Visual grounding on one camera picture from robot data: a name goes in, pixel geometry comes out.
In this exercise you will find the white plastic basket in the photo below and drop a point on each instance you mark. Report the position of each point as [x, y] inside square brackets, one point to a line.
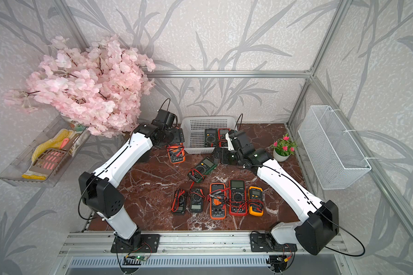
[194, 131]

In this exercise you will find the small potted pink flowers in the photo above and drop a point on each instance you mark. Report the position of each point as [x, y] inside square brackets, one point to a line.
[283, 148]

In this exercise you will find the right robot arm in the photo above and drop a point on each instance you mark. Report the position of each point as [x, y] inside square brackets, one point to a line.
[318, 221]

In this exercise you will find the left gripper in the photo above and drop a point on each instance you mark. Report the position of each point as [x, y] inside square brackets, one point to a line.
[179, 137]

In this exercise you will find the small black multimeter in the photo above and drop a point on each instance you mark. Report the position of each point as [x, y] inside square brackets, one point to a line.
[179, 203]

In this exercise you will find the large red multimeter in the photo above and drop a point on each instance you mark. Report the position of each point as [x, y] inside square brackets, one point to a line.
[237, 198]

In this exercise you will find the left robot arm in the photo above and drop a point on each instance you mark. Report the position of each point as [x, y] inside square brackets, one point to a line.
[99, 189]

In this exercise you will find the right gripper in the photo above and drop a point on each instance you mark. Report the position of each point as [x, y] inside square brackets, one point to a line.
[223, 152]

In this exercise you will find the small red multimeter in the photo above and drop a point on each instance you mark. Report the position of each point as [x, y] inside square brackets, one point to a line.
[222, 141]

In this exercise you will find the yellow multimeter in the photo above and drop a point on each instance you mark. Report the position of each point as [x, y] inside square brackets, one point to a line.
[255, 201]

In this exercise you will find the green multimeter tilted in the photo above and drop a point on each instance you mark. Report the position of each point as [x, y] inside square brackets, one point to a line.
[201, 170]

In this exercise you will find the orange multimeter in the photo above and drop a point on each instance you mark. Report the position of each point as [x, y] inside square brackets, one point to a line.
[217, 198]
[176, 153]

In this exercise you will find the dark grey green multimeter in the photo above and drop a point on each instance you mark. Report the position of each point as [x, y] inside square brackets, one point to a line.
[196, 200]

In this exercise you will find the white wire wall basket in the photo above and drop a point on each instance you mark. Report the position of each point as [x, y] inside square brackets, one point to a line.
[336, 158]

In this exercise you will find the brown pink slotted tool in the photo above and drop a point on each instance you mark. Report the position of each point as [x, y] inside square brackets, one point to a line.
[48, 161]

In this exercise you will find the clear acrylic wall shelf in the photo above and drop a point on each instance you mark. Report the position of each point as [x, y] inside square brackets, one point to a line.
[17, 173]

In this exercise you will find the pink cherry blossom tree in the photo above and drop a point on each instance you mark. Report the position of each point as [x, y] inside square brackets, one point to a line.
[100, 88]

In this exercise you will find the yellow mesh item on shelf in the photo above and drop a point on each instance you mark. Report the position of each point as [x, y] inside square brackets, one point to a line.
[53, 143]

